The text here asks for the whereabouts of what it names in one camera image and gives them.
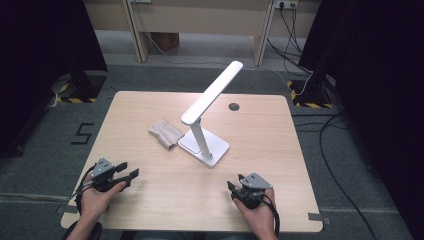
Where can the grey tape strip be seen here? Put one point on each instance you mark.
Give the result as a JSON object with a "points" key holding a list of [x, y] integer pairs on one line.
{"points": [[318, 217]]}

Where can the beige cloth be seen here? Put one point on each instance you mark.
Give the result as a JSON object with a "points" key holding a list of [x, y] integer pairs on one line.
{"points": [[165, 133]]}

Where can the beige wooden desk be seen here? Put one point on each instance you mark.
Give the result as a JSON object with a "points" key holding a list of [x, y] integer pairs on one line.
{"points": [[200, 20]]}

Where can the person's right hand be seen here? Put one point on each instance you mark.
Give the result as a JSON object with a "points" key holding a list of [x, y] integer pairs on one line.
{"points": [[261, 218]]}

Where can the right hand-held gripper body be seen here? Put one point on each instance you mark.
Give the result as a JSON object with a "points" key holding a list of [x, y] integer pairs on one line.
{"points": [[255, 182]]}

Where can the brown cardboard box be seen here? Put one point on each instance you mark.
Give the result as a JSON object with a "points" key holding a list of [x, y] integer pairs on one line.
{"points": [[165, 41]]}

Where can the white desk lamp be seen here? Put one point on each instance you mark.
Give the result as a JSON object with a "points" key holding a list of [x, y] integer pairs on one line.
{"points": [[203, 103]]}

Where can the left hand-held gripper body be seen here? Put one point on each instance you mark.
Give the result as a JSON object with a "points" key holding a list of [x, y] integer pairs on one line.
{"points": [[103, 168]]}

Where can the black curtain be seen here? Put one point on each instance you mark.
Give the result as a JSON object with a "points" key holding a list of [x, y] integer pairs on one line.
{"points": [[33, 66], [383, 100]]}

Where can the person's legs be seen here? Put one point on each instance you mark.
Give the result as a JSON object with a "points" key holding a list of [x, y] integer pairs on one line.
{"points": [[183, 236]]}

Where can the person's left hand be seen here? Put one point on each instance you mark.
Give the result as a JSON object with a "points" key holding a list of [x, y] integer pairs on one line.
{"points": [[95, 203]]}

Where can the black stand base striped tape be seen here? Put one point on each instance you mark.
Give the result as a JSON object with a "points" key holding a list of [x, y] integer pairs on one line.
{"points": [[310, 93], [83, 87]]}

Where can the white wall socket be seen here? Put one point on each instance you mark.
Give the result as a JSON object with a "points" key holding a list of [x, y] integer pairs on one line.
{"points": [[286, 3]]}

